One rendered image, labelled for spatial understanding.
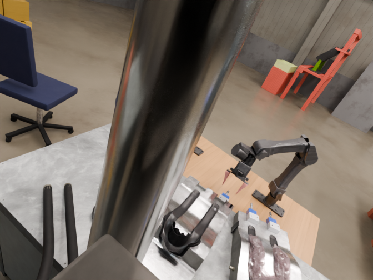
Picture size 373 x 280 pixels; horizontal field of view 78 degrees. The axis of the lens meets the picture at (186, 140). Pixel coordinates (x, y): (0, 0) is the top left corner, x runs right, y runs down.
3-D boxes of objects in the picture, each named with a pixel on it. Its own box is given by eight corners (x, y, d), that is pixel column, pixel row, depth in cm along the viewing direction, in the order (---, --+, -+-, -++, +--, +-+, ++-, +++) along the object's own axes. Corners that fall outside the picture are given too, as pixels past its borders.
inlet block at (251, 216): (244, 204, 122) (249, 198, 119) (253, 208, 122) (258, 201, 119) (243, 224, 111) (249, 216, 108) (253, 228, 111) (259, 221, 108)
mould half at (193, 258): (184, 186, 121) (193, 168, 114) (226, 217, 114) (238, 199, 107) (114, 256, 81) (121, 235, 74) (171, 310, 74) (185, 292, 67)
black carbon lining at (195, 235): (192, 190, 111) (200, 176, 106) (220, 210, 107) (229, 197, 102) (147, 239, 83) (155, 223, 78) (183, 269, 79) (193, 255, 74)
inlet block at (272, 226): (263, 213, 122) (268, 206, 119) (271, 216, 122) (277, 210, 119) (264, 233, 111) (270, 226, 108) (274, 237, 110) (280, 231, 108)
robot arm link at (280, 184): (270, 196, 126) (309, 152, 109) (266, 187, 131) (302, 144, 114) (279, 198, 127) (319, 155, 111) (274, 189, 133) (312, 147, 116)
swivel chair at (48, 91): (47, 110, 260) (49, 10, 205) (84, 136, 246) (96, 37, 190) (-17, 126, 210) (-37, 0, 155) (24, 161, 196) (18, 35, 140)
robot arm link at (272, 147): (258, 149, 104) (323, 144, 105) (252, 138, 111) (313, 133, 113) (255, 169, 111) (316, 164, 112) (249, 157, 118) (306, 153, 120)
